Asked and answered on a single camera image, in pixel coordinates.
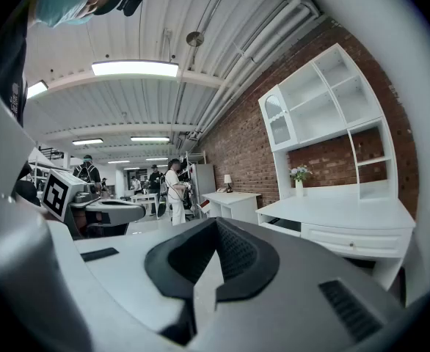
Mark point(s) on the round metal ceiling fixture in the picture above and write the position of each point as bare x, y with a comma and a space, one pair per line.
194, 39

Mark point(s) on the white vase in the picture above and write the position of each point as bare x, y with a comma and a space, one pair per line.
299, 189

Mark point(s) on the white desk drawer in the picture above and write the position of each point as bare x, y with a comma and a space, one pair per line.
350, 238
281, 225

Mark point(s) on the large white desk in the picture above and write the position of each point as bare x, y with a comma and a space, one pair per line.
332, 211

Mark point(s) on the long ceiling light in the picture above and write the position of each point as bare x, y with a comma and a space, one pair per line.
134, 68
37, 89
87, 142
149, 138

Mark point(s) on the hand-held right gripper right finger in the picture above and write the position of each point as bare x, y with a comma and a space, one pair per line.
292, 306

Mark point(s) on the metal shelving rack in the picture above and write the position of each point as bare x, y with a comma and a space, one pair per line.
48, 160

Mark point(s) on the pale grey cabinet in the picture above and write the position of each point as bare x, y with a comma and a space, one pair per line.
204, 185

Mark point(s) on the pale artificial flower bouquet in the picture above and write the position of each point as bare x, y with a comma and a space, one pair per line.
300, 172

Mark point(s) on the table lamp with white shade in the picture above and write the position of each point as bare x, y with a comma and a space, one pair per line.
228, 180

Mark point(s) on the white shelf hutch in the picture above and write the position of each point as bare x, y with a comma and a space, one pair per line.
317, 112

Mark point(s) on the white telephone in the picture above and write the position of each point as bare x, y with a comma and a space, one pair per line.
221, 190

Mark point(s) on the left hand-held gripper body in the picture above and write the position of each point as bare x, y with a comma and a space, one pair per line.
59, 194

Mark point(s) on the small white desk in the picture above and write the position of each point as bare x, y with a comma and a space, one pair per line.
233, 202

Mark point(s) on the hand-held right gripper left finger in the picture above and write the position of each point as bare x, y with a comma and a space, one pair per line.
127, 270

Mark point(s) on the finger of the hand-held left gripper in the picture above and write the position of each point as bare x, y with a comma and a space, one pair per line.
127, 213

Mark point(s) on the teal face mask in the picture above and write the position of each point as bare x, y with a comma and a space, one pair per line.
61, 2

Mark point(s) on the low white table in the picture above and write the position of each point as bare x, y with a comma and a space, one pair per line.
144, 198

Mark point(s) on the white box with red interior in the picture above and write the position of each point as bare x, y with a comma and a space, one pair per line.
204, 207

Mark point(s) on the person's black shirt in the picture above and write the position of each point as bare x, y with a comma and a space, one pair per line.
7, 68

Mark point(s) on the bundle of white ceiling pipes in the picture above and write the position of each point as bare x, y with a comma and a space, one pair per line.
259, 46

